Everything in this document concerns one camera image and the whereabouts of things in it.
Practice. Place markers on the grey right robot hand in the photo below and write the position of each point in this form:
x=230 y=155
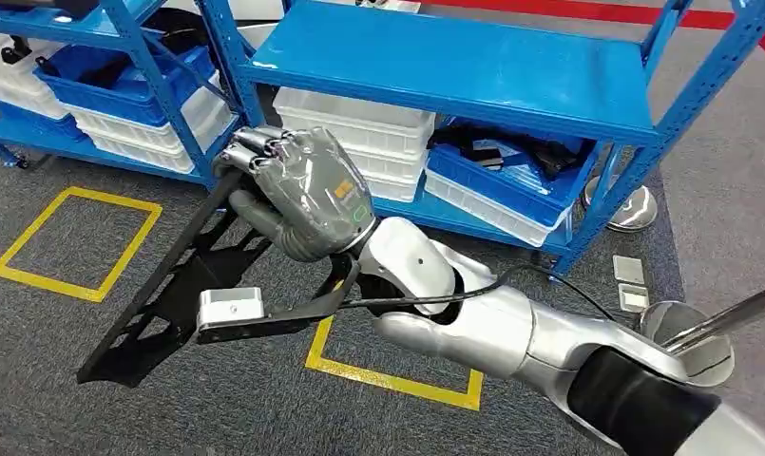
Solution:
x=313 y=189

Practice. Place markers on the long black plastic panel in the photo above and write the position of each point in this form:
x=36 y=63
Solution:
x=124 y=362

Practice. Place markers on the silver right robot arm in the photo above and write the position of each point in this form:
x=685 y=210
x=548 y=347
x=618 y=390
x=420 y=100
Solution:
x=514 y=333

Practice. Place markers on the white plastic crate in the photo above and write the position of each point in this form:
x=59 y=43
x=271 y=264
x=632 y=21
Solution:
x=391 y=189
x=143 y=157
x=17 y=85
x=483 y=211
x=357 y=119
x=388 y=165
x=117 y=129

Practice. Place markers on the blue metal shelf rack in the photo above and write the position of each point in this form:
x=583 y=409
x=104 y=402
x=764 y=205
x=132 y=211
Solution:
x=451 y=69
x=17 y=135

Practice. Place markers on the blue plastic crate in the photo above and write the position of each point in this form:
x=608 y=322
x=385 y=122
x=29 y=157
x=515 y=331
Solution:
x=124 y=94
x=501 y=189

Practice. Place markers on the black plastic parts pile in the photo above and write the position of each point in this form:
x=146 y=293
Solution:
x=546 y=157

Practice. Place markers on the yellow floor tape rectangle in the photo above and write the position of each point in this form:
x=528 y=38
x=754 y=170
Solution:
x=42 y=286

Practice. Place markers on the chrome barrier stanchion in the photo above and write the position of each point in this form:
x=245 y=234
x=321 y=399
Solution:
x=634 y=211
x=703 y=365

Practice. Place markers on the steel floor socket plate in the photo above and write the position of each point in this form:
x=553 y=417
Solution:
x=634 y=298
x=629 y=269

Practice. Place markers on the small black clamp part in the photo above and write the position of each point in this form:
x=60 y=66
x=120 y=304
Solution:
x=17 y=50

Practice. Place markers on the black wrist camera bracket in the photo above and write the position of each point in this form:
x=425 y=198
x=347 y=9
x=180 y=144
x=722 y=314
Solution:
x=294 y=321

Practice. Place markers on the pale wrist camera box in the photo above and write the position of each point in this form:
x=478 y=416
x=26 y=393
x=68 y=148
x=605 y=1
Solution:
x=231 y=308

